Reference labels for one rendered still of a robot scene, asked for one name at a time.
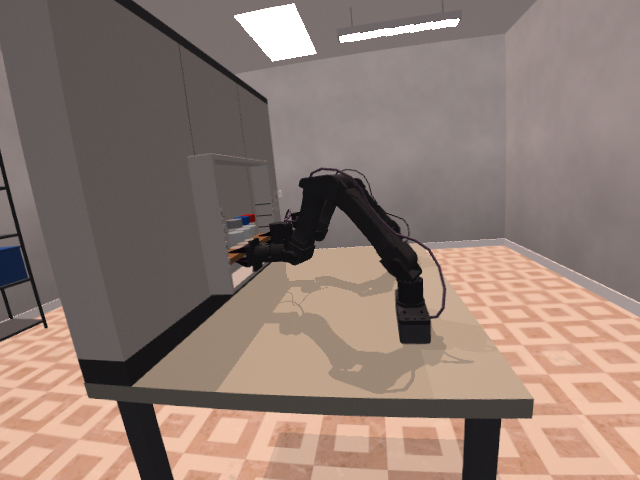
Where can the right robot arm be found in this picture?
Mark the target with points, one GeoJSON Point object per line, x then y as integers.
{"type": "Point", "coordinates": [328, 210]}

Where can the beige wall rack frame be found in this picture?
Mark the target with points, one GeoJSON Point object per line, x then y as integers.
{"type": "Point", "coordinates": [207, 203]}

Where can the brown wooden shelf board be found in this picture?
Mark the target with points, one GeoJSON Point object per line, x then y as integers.
{"type": "Point", "coordinates": [236, 256]}

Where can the white bottle with grey cap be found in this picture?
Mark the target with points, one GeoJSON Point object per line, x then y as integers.
{"type": "Point", "coordinates": [236, 234]}

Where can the clear glass bottle with blue cap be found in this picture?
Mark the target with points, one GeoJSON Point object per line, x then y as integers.
{"type": "Point", "coordinates": [246, 228]}

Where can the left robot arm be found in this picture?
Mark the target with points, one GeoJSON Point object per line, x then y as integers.
{"type": "Point", "coordinates": [397, 257]}

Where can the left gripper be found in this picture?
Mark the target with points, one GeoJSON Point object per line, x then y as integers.
{"type": "Point", "coordinates": [255, 252]}

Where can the clear plastic bottle with red cap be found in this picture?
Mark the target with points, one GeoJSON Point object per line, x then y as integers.
{"type": "Point", "coordinates": [252, 225]}

